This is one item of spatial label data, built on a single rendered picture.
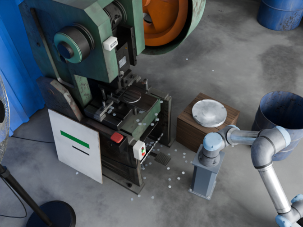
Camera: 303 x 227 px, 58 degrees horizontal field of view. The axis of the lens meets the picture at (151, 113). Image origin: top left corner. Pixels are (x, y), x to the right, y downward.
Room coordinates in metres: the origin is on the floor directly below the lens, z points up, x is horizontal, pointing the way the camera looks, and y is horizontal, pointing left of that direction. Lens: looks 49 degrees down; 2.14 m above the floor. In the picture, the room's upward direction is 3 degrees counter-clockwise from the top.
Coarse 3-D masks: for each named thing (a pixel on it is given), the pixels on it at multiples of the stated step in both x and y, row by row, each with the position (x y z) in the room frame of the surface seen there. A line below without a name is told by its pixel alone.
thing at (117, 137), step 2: (116, 132) 1.06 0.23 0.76; (114, 134) 1.05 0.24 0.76; (116, 134) 1.05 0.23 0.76; (118, 134) 1.05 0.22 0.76; (120, 134) 1.05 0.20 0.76; (112, 136) 1.03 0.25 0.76; (114, 136) 1.03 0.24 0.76; (116, 136) 1.03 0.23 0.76; (118, 136) 1.03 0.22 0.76; (120, 136) 1.03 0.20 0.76; (122, 136) 1.03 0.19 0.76; (110, 138) 1.02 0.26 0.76; (112, 138) 1.02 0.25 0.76; (114, 138) 1.02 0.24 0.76; (116, 138) 1.02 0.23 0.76; (118, 138) 1.02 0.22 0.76; (120, 138) 1.02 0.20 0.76; (122, 138) 1.02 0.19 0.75; (112, 140) 1.01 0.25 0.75; (114, 140) 1.01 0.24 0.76; (116, 140) 1.00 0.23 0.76; (118, 140) 1.00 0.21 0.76; (120, 140) 1.01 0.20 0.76; (116, 142) 1.00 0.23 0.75; (118, 142) 0.99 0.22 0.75
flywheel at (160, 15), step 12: (144, 0) 1.68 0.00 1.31; (156, 0) 1.67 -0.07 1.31; (168, 0) 1.62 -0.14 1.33; (180, 0) 1.54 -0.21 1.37; (144, 12) 1.72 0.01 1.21; (156, 12) 1.67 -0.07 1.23; (168, 12) 1.62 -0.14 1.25; (180, 12) 1.53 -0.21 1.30; (144, 24) 1.73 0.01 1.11; (156, 24) 1.67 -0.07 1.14; (168, 24) 1.62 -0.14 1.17; (180, 24) 1.53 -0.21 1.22; (144, 36) 1.70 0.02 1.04; (156, 36) 1.64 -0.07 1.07; (168, 36) 1.58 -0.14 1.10
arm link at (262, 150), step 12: (252, 144) 0.81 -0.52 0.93; (264, 144) 0.78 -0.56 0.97; (252, 156) 0.75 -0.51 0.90; (264, 156) 0.72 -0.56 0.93; (264, 168) 0.68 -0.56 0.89; (264, 180) 0.65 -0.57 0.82; (276, 180) 0.64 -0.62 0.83; (276, 192) 0.59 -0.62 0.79; (276, 204) 0.55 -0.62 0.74; (288, 204) 0.55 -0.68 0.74; (276, 216) 0.51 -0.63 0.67; (288, 216) 0.50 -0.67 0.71; (300, 216) 0.50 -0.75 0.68
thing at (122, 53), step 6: (120, 42) 1.44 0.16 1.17; (126, 42) 1.44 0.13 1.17; (120, 48) 1.39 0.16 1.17; (126, 48) 1.42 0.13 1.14; (120, 54) 1.38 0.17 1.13; (126, 54) 1.43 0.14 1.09; (120, 60) 1.37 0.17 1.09; (126, 60) 1.42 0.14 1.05; (120, 66) 1.36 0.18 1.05; (126, 66) 1.41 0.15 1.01; (120, 72) 1.34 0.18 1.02; (126, 72) 1.39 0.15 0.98; (126, 78) 1.35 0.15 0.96; (132, 78) 1.38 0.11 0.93; (108, 84) 1.37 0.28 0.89; (114, 84) 1.34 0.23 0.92; (120, 84) 1.34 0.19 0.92; (126, 84) 1.35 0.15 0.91
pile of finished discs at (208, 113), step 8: (200, 104) 1.61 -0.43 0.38; (208, 104) 1.61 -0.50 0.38; (216, 104) 1.60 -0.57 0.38; (192, 112) 1.53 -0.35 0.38; (200, 112) 1.52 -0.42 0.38; (208, 112) 1.51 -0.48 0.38; (216, 112) 1.51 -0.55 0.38; (224, 112) 1.51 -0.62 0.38; (200, 120) 1.44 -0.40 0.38; (208, 120) 1.43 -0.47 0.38; (216, 120) 1.43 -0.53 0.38; (224, 120) 1.43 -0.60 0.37
